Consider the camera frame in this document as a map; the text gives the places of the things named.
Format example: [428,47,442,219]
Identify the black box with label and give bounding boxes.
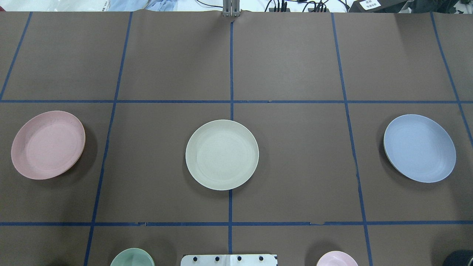
[348,0,413,13]

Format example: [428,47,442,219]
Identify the black round object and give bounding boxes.
[442,250,473,266]

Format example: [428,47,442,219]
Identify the blue plate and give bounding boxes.
[383,113,457,183]

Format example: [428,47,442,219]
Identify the white metal base plate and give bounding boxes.
[180,254,278,266]

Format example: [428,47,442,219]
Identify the light blue cloth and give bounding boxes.
[108,0,177,11]

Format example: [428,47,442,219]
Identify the grey metal post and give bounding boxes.
[222,0,241,17]

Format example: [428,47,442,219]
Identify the black cables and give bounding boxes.
[195,0,351,13]

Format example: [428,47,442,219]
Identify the cream white plate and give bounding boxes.
[185,119,259,191]

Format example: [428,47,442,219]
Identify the green plate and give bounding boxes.
[110,248,155,266]

